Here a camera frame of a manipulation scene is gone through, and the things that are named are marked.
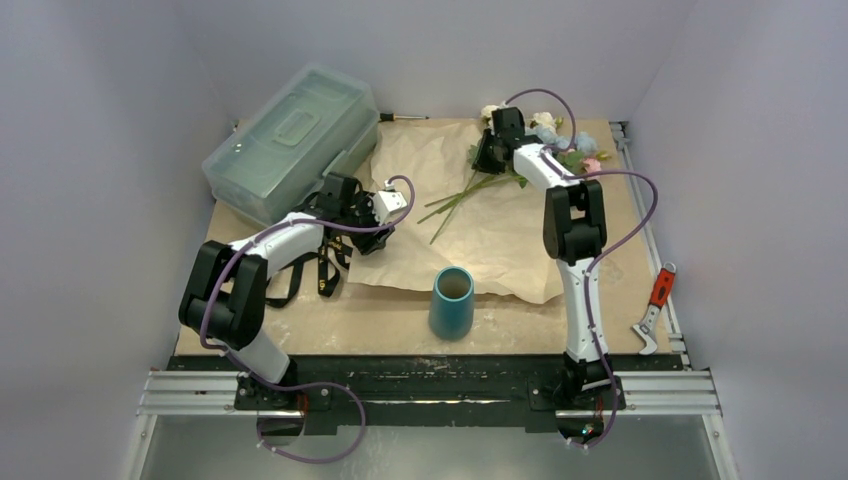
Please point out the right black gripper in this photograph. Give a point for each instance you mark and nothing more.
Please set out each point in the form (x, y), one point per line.
(490, 153)

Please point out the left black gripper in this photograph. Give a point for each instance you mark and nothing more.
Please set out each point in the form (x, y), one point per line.
(371, 240)

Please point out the black gold lettered ribbon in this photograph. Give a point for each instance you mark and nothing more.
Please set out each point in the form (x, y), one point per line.
(332, 258)

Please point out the orange beige wrapping paper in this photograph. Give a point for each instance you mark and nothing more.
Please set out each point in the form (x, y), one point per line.
(495, 233)

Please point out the orange flower bouquet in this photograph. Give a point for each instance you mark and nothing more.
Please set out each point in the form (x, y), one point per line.
(578, 153)

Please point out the translucent plastic storage box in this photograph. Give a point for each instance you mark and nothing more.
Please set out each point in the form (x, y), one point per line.
(321, 121)

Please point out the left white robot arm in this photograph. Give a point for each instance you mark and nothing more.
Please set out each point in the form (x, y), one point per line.
(224, 301)

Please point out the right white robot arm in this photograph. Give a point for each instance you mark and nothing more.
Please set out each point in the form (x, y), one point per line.
(574, 233)

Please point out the teal ceramic vase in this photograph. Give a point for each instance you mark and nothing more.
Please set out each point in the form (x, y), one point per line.
(452, 306)

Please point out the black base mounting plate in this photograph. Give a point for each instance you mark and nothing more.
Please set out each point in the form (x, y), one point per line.
(423, 391)

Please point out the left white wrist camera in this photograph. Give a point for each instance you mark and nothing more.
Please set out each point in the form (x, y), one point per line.
(387, 204)

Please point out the orange handled wrench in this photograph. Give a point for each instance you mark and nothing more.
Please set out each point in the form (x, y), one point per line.
(645, 328)

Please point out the aluminium frame rail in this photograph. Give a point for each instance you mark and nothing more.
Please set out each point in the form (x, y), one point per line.
(215, 393)

